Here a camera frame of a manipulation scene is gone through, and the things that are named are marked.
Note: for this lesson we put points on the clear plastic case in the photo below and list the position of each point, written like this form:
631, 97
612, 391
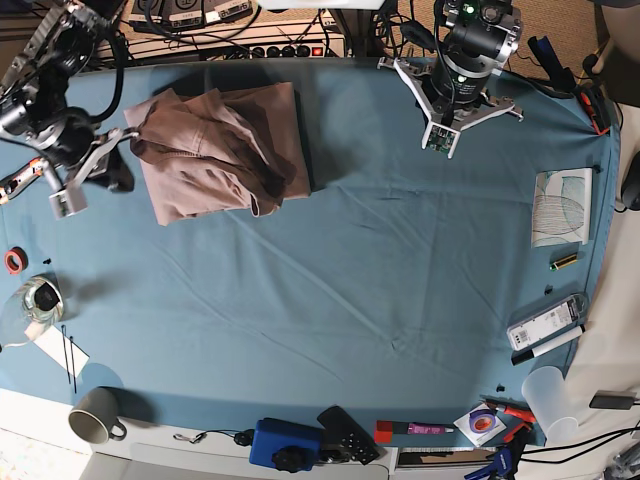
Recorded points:
548, 321

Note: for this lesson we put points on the blue box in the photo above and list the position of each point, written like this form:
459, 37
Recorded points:
285, 446

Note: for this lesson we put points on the disc in paper sleeve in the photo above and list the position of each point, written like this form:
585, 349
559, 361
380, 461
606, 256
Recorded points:
480, 425

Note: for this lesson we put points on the blue clamp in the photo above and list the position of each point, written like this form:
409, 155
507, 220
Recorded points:
504, 463

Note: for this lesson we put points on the white power strip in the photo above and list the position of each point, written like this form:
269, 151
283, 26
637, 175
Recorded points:
300, 37

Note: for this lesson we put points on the grey mug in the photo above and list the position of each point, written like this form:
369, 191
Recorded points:
95, 418

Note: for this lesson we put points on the grey start foot pedal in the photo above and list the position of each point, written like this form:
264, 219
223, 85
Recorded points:
185, 14

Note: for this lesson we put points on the blue table cloth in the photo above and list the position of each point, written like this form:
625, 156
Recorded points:
387, 292

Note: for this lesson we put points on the yellow battery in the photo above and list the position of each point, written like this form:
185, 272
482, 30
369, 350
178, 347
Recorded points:
563, 262

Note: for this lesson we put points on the black remote control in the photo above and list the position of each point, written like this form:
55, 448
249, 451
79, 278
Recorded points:
343, 430

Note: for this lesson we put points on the red purple glue tube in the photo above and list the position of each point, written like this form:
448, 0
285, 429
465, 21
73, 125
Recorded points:
385, 430

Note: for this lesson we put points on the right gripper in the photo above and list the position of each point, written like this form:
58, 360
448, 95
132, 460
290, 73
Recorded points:
76, 154

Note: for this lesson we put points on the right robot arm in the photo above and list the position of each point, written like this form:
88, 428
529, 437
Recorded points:
36, 115

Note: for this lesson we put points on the white black marker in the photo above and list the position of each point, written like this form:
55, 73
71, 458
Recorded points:
548, 346

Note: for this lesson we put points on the mauve T-shirt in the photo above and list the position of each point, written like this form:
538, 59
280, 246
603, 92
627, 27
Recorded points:
220, 151

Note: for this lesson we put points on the white paper card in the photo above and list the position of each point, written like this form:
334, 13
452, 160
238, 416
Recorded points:
60, 349

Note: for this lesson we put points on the black computer mouse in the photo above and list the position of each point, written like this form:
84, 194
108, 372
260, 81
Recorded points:
630, 190

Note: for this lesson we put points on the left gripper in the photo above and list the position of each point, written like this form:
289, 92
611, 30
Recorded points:
445, 122

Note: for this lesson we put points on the red tape roll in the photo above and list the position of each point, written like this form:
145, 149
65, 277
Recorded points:
15, 260

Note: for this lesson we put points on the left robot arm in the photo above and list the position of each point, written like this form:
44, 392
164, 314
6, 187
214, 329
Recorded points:
451, 91

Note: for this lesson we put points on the orange utility knife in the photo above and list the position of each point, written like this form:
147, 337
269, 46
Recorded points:
15, 183

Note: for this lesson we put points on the red black pliers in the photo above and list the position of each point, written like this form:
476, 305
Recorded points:
519, 412

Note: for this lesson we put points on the translucent plastic cup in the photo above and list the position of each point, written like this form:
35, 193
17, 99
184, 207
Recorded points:
546, 394

